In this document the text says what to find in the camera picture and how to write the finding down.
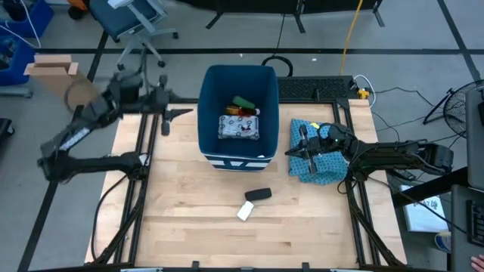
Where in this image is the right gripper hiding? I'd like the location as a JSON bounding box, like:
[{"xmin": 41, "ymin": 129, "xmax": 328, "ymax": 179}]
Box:
[{"xmin": 285, "ymin": 125, "xmax": 331, "ymax": 175}]

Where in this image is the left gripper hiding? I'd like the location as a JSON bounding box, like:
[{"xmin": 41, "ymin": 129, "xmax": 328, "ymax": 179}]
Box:
[{"xmin": 153, "ymin": 74, "xmax": 194, "ymax": 137}]

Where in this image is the blue patterned cloth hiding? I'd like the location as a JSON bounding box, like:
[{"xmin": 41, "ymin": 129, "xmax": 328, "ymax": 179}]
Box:
[{"xmin": 287, "ymin": 118, "xmax": 351, "ymax": 186}]

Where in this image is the orange pill bottle white cap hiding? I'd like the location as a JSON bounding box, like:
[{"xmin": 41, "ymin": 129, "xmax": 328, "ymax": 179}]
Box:
[{"xmin": 225, "ymin": 105, "xmax": 261, "ymax": 117}]

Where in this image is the white printed plastic package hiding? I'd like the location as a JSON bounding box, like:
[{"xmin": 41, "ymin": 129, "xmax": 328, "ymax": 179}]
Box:
[{"xmin": 218, "ymin": 114, "xmax": 261, "ymax": 141}]

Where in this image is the green bottle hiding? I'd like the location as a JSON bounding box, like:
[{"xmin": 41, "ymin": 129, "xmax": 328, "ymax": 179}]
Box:
[{"xmin": 231, "ymin": 95, "xmax": 257, "ymax": 110}]

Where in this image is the blue white striped fabric basket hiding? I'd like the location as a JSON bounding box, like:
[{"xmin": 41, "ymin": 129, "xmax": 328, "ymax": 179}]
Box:
[{"xmin": 196, "ymin": 63, "xmax": 281, "ymax": 173}]

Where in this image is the blue plastic storage bin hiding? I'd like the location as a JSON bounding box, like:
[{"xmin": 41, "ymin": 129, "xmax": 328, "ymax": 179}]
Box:
[
  {"xmin": 0, "ymin": 36, "xmax": 37, "ymax": 87},
  {"xmin": 0, "ymin": 0, "xmax": 54, "ymax": 39}
]

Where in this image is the black rectangular block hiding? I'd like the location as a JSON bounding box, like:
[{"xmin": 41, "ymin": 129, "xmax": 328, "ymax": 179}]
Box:
[{"xmin": 244, "ymin": 187, "xmax": 273, "ymax": 202}]

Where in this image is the small white box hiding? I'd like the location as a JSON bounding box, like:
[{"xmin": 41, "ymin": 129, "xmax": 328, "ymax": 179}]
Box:
[{"xmin": 236, "ymin": 200, "xmax": 255, "ymax": 222}]

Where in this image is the blue grey office chair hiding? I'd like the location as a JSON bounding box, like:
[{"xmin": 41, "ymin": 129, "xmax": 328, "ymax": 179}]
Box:
[{"xmin": 88, "ymin": 0, "xmax": 179, "ymax": 73}]

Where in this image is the brown cardboard box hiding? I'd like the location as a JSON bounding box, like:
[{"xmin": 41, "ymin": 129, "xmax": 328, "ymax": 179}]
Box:
[{"xmin": 23, "ymin": 54, "xmax": 90, "ymax": 100}]

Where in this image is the black table stand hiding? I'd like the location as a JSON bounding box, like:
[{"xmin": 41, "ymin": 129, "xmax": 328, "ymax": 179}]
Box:
[{"xmin": 177, "ymin": 0, "xmax": 386, "ymax": 35}]

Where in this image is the white printed paper sheet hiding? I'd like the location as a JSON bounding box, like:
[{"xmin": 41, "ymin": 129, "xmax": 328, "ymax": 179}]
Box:
[{"xmin": 400, "ymin": 184, "xmax": 449, "ymax": 233}]

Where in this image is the orange black tool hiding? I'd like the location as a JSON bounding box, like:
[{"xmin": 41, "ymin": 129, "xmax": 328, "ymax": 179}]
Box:
[{"xmin": 67, "ymin": 0, "xmax": 90, "ymax": 20}]

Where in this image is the black floor fan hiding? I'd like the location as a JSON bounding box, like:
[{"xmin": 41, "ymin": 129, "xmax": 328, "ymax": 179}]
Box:
[{"xmin": 422, "ymin": 79, "xmax": 484, "ymax": 139}]

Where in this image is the dark grey desk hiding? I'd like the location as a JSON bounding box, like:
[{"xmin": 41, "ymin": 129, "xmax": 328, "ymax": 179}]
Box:
[{"xmin": 449, "ymin": 184, "xmax": 484, "ymax": 272}]

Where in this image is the black keyboard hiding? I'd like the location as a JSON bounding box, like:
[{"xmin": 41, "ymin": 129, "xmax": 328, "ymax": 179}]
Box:
[{"xmin": 466, "ymin": 199, "xmax": 484, "ymax": 249}]

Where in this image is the black aluminium table frame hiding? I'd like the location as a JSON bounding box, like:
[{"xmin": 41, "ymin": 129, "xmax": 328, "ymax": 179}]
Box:
[{"xmin": 85, "ymin": 96, "xmax": 408, "ymax": 272}]

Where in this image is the coiled black cable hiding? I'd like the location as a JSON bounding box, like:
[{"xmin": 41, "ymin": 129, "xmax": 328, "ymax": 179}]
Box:
[{"xmin": 261, "ymin": 54, "xmax": 294, "ymax": 78}]

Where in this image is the white cable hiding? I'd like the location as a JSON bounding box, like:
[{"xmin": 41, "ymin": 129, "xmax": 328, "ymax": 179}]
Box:
[{"xmin": 353, "ymin": 74, "xmax": 377, "ymax": 109}]

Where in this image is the yellow cable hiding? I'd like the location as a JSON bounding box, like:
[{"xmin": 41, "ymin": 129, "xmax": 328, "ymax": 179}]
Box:
[{"xmin": 339, "ymin": 0, "xmax": 365, "ymax": 76}]

